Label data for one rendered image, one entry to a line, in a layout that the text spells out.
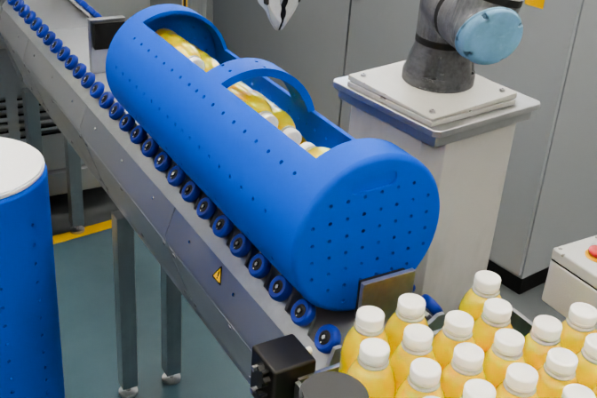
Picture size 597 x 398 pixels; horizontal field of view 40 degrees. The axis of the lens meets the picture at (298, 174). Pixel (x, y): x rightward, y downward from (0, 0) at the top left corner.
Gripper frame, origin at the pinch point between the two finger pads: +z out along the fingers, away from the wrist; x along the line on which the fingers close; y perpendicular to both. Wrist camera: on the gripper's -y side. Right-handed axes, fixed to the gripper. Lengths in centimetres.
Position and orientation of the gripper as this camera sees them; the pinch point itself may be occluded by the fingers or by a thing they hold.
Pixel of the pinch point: (281, 24)
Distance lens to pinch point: 143.7
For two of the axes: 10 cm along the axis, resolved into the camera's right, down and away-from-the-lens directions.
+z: -0.7, 8.9, 4.5
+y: -5.0, -4.2, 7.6
